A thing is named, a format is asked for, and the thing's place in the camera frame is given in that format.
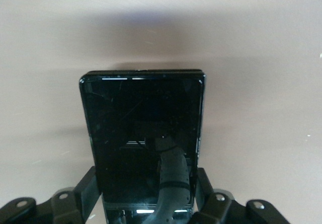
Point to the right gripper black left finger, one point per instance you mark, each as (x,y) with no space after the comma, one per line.
(83,196)

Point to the black smartphone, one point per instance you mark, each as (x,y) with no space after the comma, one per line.
(143,133)

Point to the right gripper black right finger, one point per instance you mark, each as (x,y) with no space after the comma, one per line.
(211,198)

